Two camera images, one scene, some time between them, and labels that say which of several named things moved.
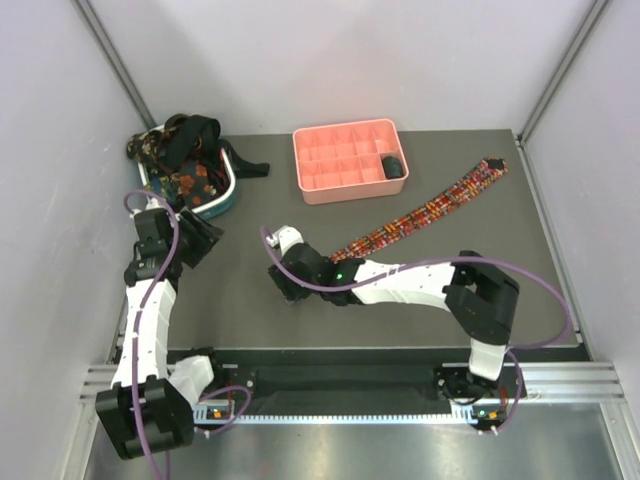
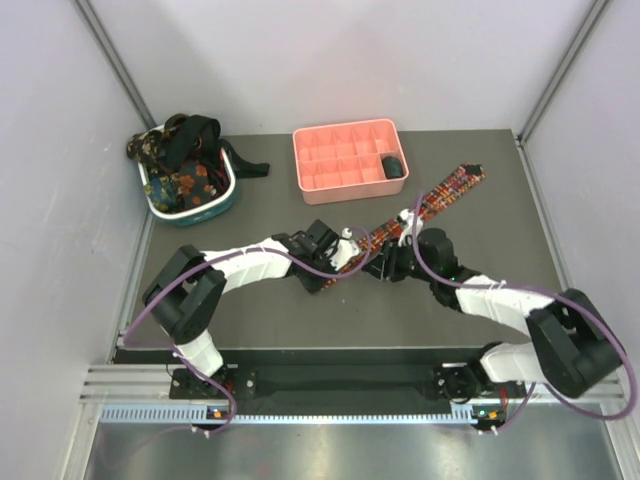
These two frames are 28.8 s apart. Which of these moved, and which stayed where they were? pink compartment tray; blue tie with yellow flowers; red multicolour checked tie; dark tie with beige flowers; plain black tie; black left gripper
Moved: black left gripper; red multicolour checked tie
Stayed: dark tie with beige flowers; pink compartment tray; plain black tie; blue tie with yellow flowers
